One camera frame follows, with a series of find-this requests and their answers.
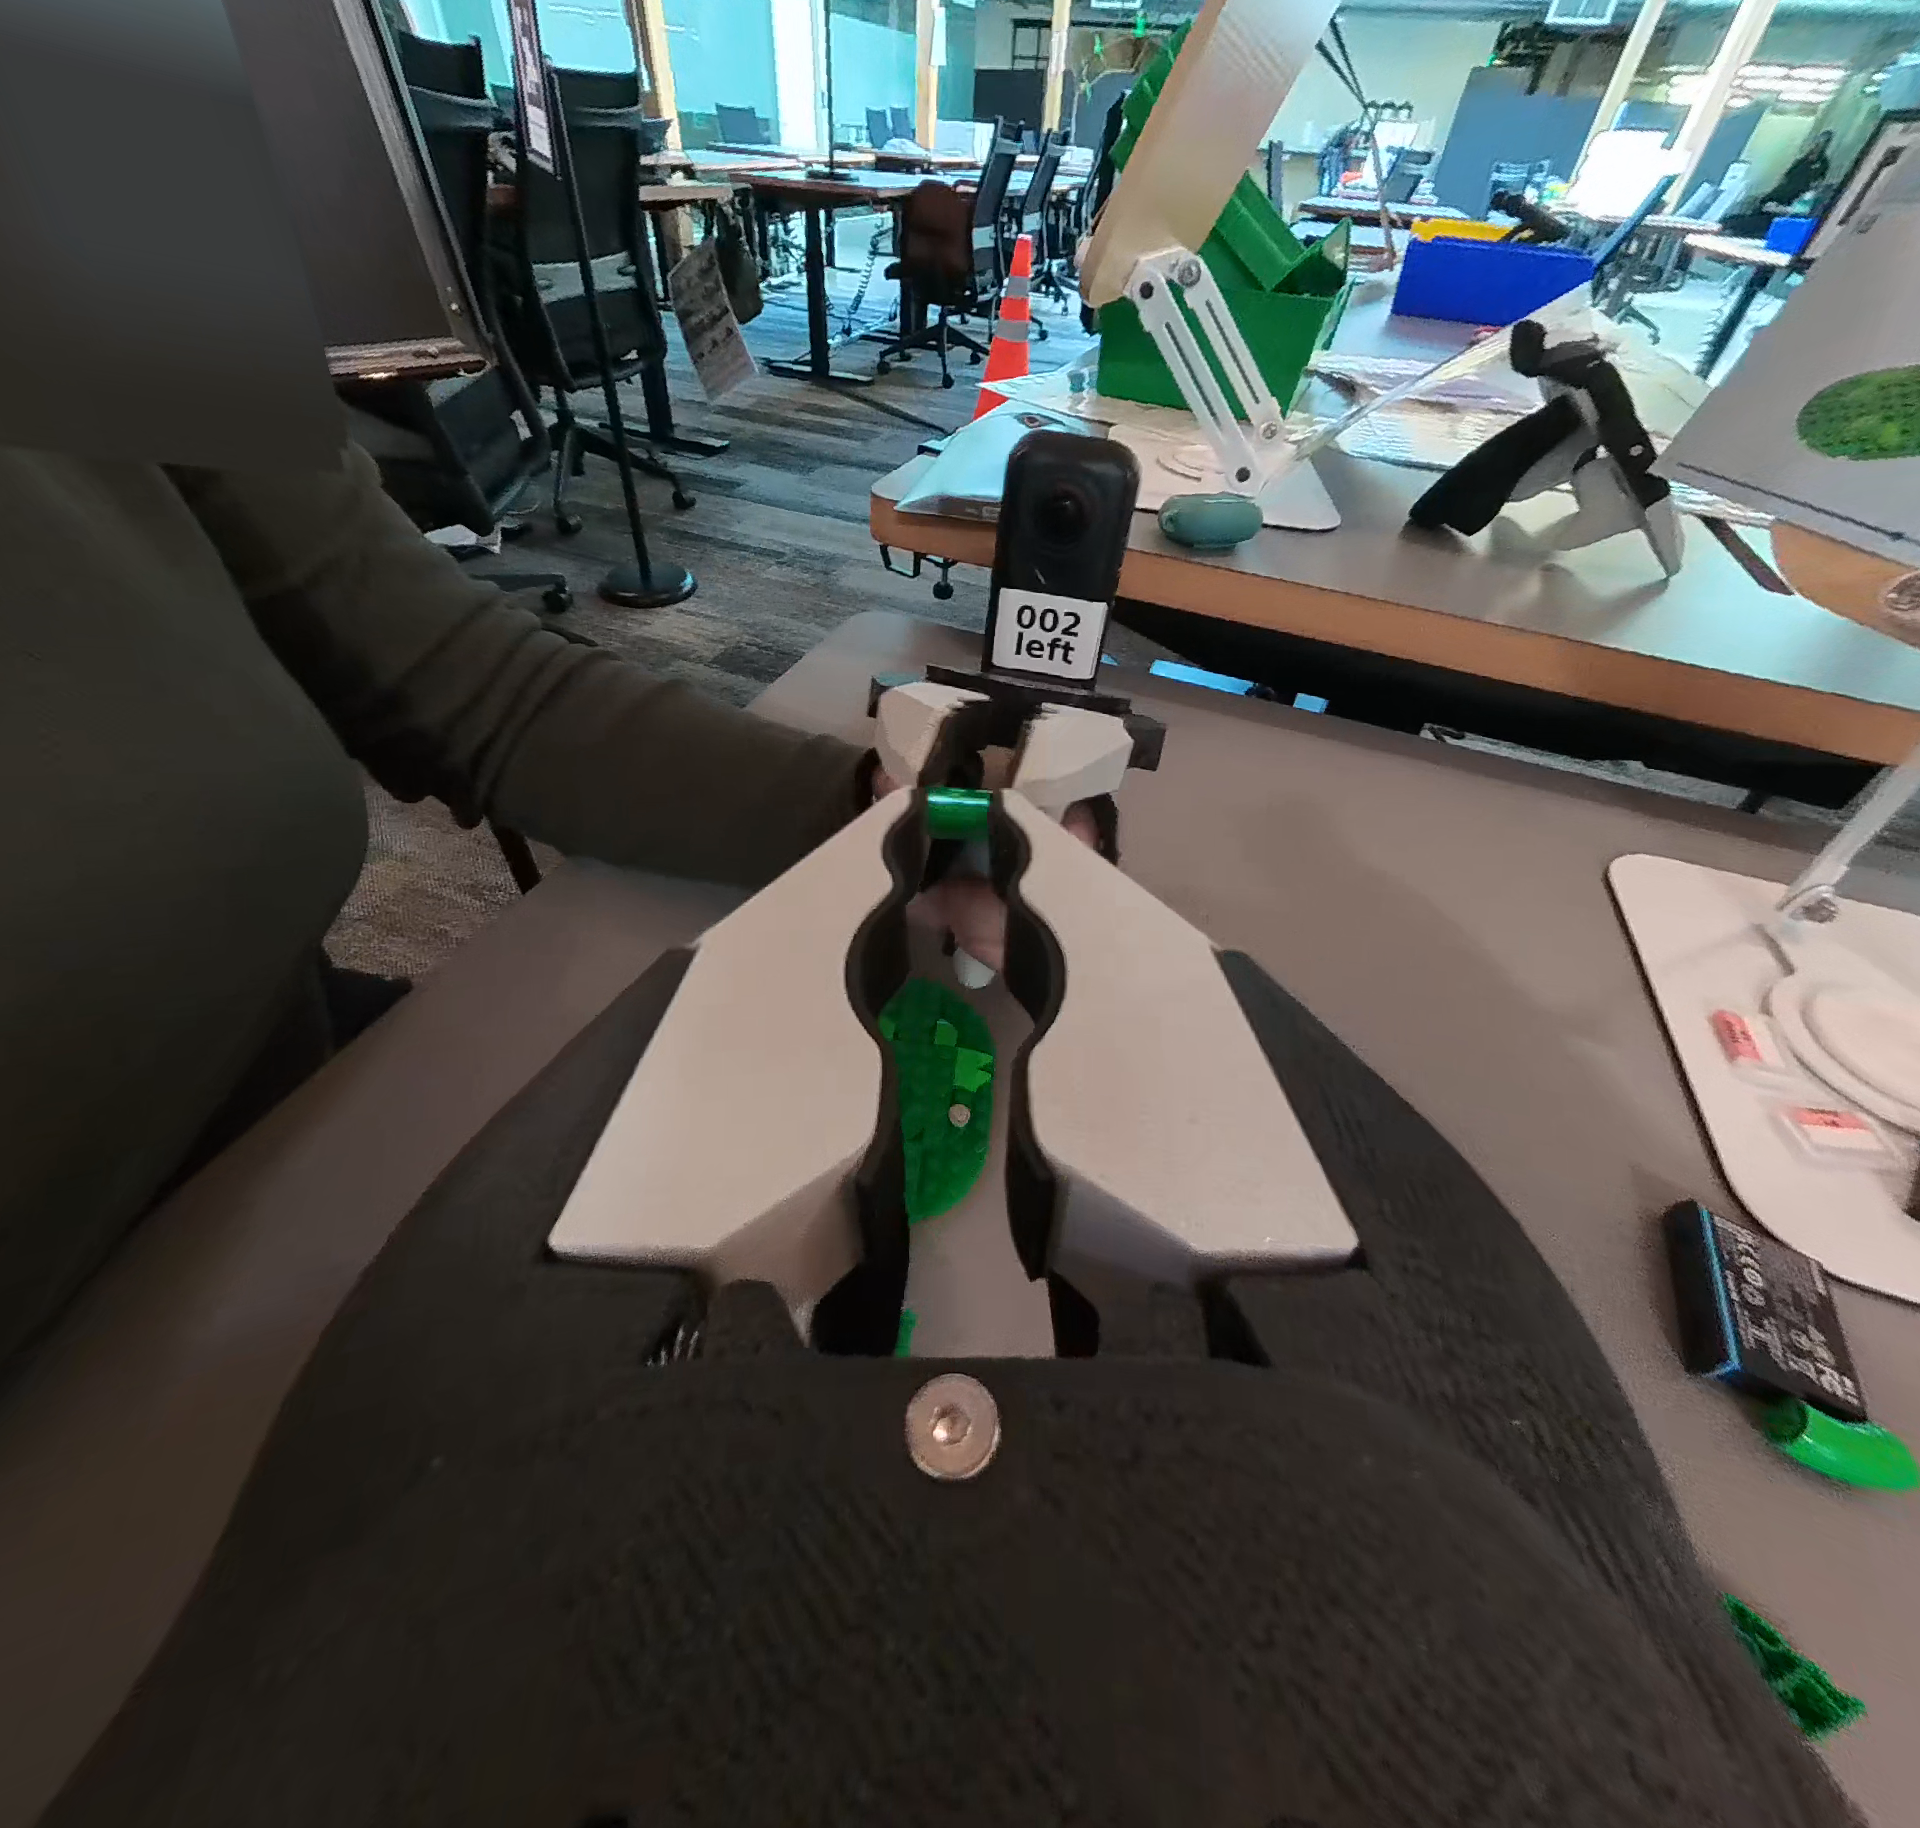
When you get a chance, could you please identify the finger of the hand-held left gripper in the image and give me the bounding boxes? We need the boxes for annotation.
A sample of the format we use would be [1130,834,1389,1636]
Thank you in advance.
[870,684,966,797]
[1014,712,1139,811]

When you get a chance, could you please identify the wooden book stand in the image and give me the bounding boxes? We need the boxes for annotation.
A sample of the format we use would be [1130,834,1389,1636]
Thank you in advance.
[1078,0,1389,538]
[1604,123,1920,1310]

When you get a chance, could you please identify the blue storage bin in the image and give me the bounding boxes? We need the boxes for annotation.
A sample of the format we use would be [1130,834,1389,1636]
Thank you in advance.
[1389,236,1602,325]

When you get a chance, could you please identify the brown background desk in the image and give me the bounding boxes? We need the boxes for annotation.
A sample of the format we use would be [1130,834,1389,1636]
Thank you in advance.
[639,148,974,390]

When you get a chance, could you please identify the black sign stand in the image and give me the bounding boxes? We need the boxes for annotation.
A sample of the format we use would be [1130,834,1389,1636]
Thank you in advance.
[496,0,701,611]

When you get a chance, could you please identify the black office chair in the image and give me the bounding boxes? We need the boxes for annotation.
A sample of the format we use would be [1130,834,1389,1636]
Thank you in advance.
[870,177,1005,390]
[502,61,701,509]
[382,28,581,617]

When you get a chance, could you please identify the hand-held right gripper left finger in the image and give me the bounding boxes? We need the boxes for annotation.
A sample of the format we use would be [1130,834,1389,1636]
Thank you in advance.
[544,785,932,1360]

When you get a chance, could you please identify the grey desk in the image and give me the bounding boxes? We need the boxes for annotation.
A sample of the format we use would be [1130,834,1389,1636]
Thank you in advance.
[0,609,1920,1828]

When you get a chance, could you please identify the instruction booklet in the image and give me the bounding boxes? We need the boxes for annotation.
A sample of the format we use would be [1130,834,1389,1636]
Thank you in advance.
[1654,228,1920,567]

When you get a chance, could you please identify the person's left hand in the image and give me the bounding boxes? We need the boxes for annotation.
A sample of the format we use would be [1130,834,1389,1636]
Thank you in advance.
[910,865,1011,976]

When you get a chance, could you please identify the person's left forearm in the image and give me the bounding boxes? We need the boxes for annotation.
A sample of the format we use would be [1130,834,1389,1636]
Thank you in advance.
[158,447,886,900]

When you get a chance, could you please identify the teal oval case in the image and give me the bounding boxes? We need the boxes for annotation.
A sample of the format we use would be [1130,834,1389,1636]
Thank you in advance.
[1156,490,1265,556]

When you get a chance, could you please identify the green brick plant model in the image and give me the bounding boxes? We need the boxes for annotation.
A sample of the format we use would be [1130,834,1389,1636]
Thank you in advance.
[870,976,998,1360]

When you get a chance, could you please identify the person's torso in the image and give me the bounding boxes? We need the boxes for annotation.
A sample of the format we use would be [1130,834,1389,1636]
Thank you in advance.
[0,441,381,1389]

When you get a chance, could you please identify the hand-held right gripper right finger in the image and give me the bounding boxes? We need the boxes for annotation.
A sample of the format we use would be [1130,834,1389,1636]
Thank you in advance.
[983,785,1362,1360]

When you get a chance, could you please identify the black camera battery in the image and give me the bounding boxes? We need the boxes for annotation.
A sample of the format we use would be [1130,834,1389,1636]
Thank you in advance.
[1663,1196,1871,1425]

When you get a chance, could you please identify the clear plastic bag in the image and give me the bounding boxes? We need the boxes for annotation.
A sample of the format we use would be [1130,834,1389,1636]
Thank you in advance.
[899,407,1039,518]

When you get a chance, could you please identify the green storage bins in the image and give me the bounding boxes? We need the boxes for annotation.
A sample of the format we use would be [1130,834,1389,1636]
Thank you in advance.
[1092,28,1353,413]

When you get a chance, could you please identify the orange traffic cone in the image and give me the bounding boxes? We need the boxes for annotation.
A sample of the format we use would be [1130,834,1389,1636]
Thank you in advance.
[966,236,1039,419]

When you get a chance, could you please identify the green round brick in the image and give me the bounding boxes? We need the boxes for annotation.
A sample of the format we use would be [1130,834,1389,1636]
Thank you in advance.
[1758,1398,1920,1494]

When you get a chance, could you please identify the wood-edged neighbour desk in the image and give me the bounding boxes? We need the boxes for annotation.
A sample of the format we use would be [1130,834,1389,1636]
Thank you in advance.
[869,289,1920,811]

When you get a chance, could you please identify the spare black white gripper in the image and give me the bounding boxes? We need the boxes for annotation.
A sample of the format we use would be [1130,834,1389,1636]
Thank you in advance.
[1402,315,1688,580]

